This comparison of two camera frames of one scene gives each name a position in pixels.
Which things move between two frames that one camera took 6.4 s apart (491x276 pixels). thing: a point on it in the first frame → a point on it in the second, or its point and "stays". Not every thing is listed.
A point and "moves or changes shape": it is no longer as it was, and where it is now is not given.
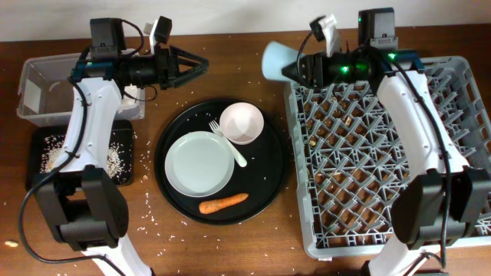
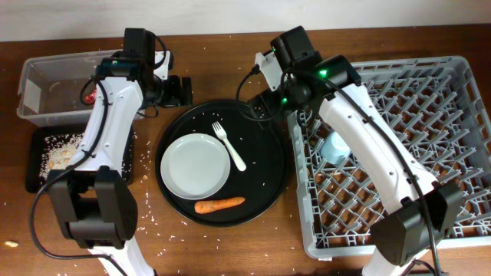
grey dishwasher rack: [350, 157] stays
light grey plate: [199, 164] stays
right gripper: [311, 60] → [271, 99]
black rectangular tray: [47, 143] stays
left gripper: [163, 57] → [176, 97]
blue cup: [276, 56] moves or changes shape
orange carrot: [206, 206] moves or changes shape
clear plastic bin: [45, 90] stays
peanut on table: [11, 244] stays
